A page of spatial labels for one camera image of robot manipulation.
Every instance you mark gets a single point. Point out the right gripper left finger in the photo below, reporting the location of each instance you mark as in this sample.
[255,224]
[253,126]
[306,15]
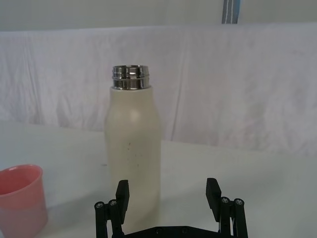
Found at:
[119,205]

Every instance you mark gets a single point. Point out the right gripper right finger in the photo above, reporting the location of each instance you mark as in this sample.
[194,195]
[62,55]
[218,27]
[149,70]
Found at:
[230,213]

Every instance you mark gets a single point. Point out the white table cloth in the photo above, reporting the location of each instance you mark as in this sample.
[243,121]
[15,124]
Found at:
[223,178]

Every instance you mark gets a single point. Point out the cream vacuum bottle steel neck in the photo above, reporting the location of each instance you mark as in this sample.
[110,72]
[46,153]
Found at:
[133,138]

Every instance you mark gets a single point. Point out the pink plastic cup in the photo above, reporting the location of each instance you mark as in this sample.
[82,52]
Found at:
[21,196]

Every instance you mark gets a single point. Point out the white curtain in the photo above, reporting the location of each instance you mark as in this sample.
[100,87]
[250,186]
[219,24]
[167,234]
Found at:
[223,86]

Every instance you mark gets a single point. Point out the grey striped post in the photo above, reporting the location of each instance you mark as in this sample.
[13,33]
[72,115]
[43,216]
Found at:
[231,12]

